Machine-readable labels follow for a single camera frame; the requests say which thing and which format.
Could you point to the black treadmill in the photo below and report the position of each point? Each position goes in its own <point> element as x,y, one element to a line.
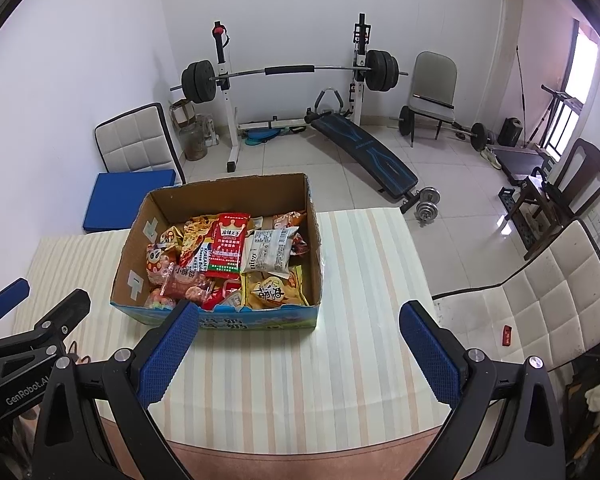
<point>522,162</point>

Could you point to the yellow puff snack bag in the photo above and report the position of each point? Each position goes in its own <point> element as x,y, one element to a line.
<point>272,291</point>

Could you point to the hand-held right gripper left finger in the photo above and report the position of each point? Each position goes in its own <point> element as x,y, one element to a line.
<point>170,355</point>

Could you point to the dark wooden chair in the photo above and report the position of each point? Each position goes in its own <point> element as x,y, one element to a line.
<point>592,170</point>

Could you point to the yellow red instant noodle packet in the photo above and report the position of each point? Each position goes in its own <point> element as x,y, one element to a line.
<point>195,240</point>

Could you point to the colourful candy bag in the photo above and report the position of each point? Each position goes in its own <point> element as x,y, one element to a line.
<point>162,303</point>

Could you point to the white barbell rack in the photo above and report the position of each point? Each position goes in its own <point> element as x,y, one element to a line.
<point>230,125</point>

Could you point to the white padded chair black frame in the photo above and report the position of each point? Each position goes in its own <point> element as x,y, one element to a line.
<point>130,142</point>

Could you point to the triangular orange panda snack packet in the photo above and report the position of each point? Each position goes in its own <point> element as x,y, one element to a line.
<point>290,220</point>

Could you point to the teal balance disc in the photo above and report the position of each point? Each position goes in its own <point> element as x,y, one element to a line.
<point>262,136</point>

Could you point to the grey chair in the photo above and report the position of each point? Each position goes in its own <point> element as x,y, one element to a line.
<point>435,80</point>

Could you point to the black speaker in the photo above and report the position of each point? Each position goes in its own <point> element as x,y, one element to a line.
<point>510,132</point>

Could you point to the small red item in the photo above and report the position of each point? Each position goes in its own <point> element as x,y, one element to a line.
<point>507,336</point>

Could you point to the red green label snack packet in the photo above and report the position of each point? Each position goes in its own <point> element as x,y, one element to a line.
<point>227,247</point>

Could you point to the red sauce packet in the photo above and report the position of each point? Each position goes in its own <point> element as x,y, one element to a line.
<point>215,300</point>

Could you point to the white sneakers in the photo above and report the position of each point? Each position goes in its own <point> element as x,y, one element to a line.
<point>492,157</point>

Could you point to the chrome dumbbell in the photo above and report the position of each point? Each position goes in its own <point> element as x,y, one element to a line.
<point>426,205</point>

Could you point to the window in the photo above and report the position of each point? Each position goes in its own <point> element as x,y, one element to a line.
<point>577,85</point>

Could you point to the glass jar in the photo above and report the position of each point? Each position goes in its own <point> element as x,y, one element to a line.
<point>194,140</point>

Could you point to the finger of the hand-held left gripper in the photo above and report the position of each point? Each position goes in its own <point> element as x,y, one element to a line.
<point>7,299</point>
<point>62,315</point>

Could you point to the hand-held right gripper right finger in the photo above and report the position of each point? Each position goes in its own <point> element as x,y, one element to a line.
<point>430,355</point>

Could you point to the white printed snack packet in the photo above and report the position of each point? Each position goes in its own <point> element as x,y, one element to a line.
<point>267,250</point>

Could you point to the small yellow panda snack packet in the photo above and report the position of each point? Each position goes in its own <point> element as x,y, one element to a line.
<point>172,236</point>

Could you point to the blue folded mat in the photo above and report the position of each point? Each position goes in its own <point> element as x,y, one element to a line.
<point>125,200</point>

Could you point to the orange panda face snack packet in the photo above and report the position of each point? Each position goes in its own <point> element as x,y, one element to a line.
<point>157,262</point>

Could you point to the dark blue sit-up bench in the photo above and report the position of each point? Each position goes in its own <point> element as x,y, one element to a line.
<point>370,155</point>

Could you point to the white quilted chair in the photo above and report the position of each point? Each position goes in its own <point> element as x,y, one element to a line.
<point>530,290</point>

